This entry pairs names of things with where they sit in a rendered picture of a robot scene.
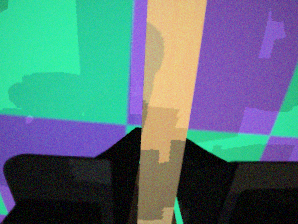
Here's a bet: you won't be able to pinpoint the long wooden rail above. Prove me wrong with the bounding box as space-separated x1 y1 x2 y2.
137 0 207 224

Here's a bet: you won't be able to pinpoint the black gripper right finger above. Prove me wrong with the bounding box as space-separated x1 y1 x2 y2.
176 138 298 224

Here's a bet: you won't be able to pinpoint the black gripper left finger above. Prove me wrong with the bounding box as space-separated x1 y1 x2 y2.
3 127 141 224

